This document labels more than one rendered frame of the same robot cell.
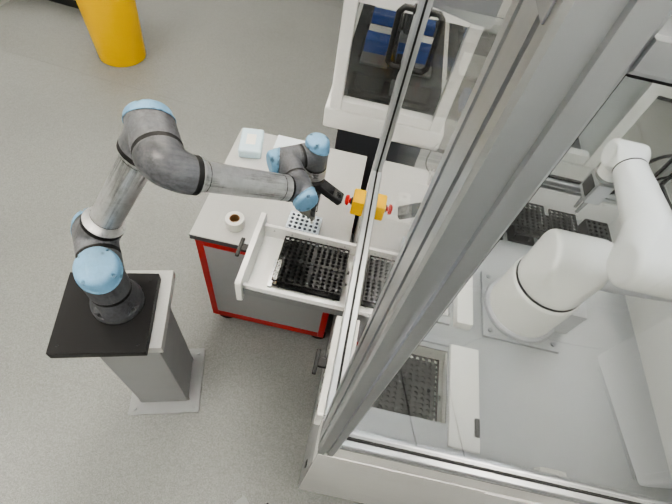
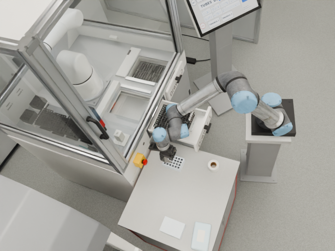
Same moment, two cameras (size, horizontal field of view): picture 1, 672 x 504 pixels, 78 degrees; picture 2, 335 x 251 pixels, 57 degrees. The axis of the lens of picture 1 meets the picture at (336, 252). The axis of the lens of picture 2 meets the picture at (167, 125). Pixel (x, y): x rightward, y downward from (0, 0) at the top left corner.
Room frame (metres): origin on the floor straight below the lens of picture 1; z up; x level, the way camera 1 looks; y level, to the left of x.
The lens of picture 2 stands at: (1.60, 0.69, 2.59)
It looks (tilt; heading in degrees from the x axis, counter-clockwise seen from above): 59 degrees down; 219
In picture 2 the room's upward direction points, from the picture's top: 19 degrees counter-clockwise
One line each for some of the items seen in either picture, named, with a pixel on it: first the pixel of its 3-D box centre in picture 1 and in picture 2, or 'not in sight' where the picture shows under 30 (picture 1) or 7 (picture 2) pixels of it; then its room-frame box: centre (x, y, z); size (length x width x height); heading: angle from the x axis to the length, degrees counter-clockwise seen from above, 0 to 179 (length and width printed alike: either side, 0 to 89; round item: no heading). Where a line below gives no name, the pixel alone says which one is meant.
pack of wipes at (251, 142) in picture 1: (251, 143); (201, 236); (1.34, 0.46, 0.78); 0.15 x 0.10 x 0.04; 10
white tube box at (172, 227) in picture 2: (290, 149); (172, 227); (1.36, 0.29, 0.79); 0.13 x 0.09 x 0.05; 89
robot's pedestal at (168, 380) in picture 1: (149, 350); (261, 147); (0.50, 0.63, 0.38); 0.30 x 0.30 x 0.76; 15
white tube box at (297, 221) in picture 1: (303, 225); (173, 162); (0.97, 0.14, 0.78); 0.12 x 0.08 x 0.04; 89
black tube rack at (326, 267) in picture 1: (311, 269); (174, 121); (0.73, 0.07, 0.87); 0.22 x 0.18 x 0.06; 90
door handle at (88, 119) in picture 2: (399, 38); (99, 129); (1.16, -0.04, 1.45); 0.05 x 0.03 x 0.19; 90
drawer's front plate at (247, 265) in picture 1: (252, 255); (203, 128); (0.73, 0.27, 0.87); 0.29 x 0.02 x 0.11; 0
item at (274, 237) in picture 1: (313, 270); (173, 121); (0.73, 0.06, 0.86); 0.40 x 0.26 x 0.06; 90
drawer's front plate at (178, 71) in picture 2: (328, 368); (175, 80); (0.42, -0.05, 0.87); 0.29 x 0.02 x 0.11; 0
